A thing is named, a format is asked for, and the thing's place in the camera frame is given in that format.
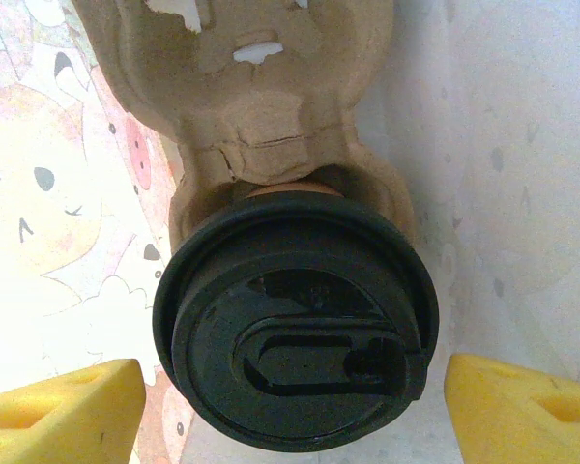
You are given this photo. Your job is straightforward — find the black plastic cup lid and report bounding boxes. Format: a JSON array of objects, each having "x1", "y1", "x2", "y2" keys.
[{"x1": 152, "y1": 186, "x2": 440, "y2": 440}]

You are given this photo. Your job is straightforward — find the brown paper coffee cup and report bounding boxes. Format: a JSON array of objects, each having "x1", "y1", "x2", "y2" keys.
[{"x1": 248, "y1": 179, "x2": 339, "y2": 201}]

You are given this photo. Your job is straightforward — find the pulp cardboard cup carrier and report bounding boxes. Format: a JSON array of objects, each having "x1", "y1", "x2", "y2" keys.
[{"x1": 74, "y1": 0, "x2": 417, "y2": 253}]

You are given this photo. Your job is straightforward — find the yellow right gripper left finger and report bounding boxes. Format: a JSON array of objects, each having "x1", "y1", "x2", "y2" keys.
[{"x1": 0, "y1": 358, "x2": 148, "y2": 464}]

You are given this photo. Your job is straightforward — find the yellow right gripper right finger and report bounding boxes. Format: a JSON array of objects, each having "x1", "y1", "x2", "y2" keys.
[{"x1": 444, "y1": 352, "x2": 580, "y2": 464}]

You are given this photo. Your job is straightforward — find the white printed paper bag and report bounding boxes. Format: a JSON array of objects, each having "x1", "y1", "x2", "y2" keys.
[{"x1": 0, "y1": 0, "x2": 580, "y2": 464}]

